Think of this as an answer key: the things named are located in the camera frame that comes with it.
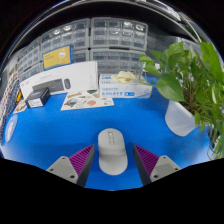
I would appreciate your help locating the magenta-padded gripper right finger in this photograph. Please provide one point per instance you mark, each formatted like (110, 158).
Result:
(163, 166)

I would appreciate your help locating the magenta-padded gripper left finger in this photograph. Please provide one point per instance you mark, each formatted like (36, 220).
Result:
(63, 166)

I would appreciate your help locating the yellow and blue box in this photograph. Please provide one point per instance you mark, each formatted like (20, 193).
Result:
(57, 57)

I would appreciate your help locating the large food sticker sheet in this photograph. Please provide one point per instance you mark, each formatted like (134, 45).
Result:
(87, 100)

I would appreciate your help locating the white blue glove box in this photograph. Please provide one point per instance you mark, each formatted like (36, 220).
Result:
(123, 89)

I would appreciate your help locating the grey large-drawer cabinet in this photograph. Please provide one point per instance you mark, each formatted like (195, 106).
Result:
(30, 72)

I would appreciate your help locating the white computer mouse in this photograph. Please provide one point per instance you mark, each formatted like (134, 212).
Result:
(112, 153)

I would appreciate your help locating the green plant in white pot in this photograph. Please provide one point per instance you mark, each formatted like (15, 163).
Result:
(173, 86)

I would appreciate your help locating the small black box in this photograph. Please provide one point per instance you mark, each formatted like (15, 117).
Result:
(37, 98)

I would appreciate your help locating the small sticker sheet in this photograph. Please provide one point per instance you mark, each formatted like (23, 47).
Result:
(20, 107)

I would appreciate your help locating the long white keyboard box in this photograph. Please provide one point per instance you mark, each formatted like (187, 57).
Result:
(83, 76)

